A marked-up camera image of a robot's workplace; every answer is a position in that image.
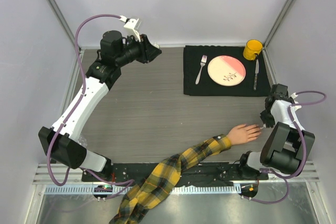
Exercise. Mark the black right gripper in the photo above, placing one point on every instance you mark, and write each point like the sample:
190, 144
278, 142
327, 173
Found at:
269, 123

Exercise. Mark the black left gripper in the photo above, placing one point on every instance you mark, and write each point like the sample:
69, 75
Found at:
148, 52

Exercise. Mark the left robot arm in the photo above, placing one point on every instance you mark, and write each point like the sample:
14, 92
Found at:
61, 141

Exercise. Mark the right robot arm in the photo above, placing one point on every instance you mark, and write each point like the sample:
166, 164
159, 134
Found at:
288, 144

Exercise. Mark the mannequin hand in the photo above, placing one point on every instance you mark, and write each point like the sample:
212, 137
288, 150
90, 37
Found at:
243, 134

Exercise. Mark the silver fork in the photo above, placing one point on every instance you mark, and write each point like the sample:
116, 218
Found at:
202, 64

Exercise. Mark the black cloth placemat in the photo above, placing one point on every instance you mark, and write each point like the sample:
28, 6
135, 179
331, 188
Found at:
207, 87

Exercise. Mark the pink and cream plate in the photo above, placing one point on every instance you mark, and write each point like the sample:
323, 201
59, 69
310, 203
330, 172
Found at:
226, 71

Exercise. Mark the yellow mug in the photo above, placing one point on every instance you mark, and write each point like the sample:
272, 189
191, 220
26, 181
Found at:
252, 49

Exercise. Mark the clear plastic cup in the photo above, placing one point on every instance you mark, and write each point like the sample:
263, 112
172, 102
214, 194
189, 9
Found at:
82, 141

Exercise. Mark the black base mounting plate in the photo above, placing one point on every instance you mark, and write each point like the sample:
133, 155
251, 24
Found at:
207, 174

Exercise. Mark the yellow plaid shirt sleeve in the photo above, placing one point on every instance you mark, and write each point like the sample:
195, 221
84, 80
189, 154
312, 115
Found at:
154, 189

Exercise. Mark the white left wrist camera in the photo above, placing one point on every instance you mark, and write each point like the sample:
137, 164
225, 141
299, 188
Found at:
131, 25

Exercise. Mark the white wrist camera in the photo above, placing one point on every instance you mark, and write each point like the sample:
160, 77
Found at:
131, 25
295, 98

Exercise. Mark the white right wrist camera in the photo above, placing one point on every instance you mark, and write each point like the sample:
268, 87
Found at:
295, 98

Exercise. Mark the knife with mottled handle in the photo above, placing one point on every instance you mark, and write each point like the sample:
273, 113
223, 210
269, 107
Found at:
256, 74

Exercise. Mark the aluminium frame rail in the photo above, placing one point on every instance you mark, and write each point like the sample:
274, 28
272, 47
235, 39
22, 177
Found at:
77, 175

